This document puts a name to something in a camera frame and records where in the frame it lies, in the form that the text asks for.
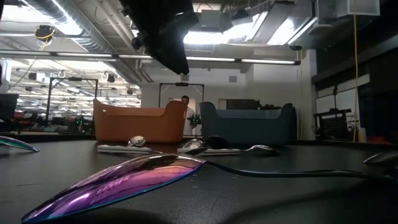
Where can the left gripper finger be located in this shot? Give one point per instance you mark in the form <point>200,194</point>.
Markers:
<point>174,53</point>

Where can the iridescent rainbow spoon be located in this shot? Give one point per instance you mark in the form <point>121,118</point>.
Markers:
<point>15,143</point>
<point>382,157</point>
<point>124,183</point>

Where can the grey ceiling unit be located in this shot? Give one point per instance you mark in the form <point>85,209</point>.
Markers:
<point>212,19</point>

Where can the person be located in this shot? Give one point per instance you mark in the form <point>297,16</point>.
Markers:
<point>189,115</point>

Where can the black device green lights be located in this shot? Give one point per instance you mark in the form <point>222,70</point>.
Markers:
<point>195,119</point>

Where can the large orange plastic bin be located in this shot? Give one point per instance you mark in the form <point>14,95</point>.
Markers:
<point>140,124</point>

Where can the long linear ceiling light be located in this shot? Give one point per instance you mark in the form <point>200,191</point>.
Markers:
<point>267,61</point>

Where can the large grey-blue plastic bin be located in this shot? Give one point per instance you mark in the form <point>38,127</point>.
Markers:
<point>248,127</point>

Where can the black monitor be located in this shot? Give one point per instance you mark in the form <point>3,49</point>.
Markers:
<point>7,107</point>

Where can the black equipment rack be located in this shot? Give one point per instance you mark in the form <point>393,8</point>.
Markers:
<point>334,127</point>

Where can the black gantry frame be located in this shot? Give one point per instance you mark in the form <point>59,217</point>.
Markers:
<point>182,84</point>
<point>74,79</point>

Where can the grey wall vent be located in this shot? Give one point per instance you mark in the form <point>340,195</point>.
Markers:
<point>233,79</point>

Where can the silver ventilation duct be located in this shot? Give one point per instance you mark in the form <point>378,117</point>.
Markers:
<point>93,43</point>

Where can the dark wall screen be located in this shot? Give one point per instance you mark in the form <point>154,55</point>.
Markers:
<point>242,104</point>

